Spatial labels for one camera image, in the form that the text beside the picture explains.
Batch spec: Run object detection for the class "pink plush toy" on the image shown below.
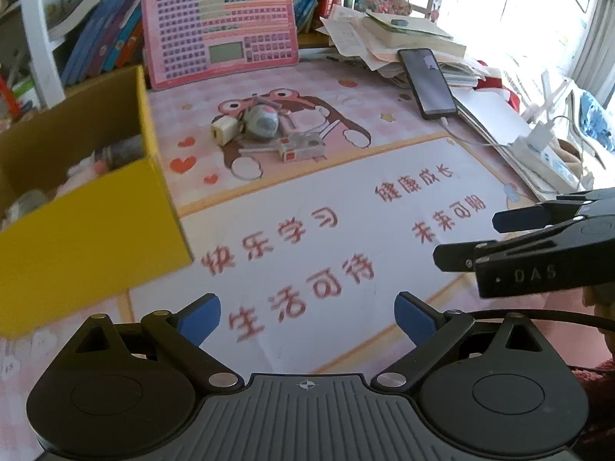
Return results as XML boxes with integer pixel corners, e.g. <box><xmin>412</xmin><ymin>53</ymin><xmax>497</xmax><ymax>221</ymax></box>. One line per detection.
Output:
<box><xmin>55</xmin><ymin>155</ymin><xmax>108</xmax><ymax>198</ymax></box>

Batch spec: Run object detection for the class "clear packing tape roll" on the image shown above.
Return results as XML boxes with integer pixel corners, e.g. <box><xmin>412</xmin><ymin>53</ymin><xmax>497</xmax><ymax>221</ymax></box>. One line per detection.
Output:
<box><xmin>4</xmin><ymin>189</ymin><xmax>48</xmax><ymax>225</ymax></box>

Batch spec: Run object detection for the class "grey timer gadget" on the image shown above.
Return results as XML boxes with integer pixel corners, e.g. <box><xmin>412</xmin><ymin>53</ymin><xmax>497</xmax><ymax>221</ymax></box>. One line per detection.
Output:
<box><xmin>243</xmin><ymin>104</ymin><xmax>279</xmax><ymax>141</ymax></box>

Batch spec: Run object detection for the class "yellow cardboard box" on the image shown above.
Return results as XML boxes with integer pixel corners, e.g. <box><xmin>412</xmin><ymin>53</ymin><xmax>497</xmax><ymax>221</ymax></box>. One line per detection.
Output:
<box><xmin>1</xmin><ymin>67</ymin><xmax>193</xmax><ymax>339</ymax></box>

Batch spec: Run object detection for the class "white blue spray bottle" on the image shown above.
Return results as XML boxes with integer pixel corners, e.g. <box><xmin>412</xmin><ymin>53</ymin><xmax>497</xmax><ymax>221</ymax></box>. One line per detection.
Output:
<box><xmin>94</xmin><ymin>135</ymin><xmax>145</xmax><ymax>171</ymax></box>

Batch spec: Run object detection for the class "pink checked tablecloth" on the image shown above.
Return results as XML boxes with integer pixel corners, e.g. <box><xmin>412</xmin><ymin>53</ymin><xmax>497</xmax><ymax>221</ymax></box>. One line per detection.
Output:
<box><xmin>0</xmin><ymin>54</ymin><xmax>597</xmax><ymax>461</ymax></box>

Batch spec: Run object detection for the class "stack of papers and books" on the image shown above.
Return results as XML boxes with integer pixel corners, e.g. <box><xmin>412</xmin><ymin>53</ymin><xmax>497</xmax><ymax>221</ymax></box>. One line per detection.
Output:
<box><xmin>319</xmin><ymin>5</ymin><xmax>586</xmax><ymax>199</ymax></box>

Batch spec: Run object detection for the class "small white charger cube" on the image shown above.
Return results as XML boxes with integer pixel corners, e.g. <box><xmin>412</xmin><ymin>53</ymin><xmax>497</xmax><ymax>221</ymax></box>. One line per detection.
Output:
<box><xmin>211</xmin><ymin>116</ymin><xmax>241</xmax><ymax>147</ymax></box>

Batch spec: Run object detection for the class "small red white box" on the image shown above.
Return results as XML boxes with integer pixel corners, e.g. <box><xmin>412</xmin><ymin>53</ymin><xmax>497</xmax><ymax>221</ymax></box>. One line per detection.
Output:
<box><xmin>239</xmin><ymin>133</ymin><xmax>326</xmax><ymax>163</ymax></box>

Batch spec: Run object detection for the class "row of blue books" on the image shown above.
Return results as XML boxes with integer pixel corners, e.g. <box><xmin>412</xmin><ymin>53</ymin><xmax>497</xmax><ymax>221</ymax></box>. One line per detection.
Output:
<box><xmin>60</xmin><ymin>0</ymin><xmax>143</xmax><ymax>86</ymax></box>

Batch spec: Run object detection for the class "pink keyboard learning toy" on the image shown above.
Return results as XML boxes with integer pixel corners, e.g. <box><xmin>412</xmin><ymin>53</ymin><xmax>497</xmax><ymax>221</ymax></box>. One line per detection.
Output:
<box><xmin>141</xmin><ymin>0</ymin><xmax>299</xmax><ymax>90</ymax></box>

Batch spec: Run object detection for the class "white charging cable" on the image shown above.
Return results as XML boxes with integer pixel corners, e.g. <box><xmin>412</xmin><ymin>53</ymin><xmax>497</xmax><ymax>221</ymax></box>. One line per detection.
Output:
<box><xmin>437</xmin><ymin>115</ymin><xmax>520</xmax><ymax>150</ymax></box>

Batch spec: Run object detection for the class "black smartphone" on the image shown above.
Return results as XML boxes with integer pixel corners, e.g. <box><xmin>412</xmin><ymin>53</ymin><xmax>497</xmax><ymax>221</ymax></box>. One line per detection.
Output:
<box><xmin>397</xmin><ymin>48</ymin><xmax>458</xmax><ymax>120</ymax></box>

